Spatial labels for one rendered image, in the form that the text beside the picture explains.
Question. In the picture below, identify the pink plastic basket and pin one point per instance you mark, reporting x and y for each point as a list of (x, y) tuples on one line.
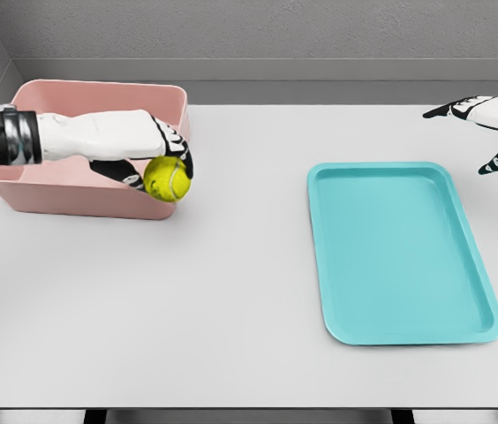
[(77, 194)]

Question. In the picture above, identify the blue plastic tray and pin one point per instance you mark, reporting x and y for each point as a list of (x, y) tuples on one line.
[(401, 254)]

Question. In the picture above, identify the yellow tennis ball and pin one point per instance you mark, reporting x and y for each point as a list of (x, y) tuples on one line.
[(167, 179)]

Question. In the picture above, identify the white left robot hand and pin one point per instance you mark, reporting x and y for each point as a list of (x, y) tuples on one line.
[(125, 132)]

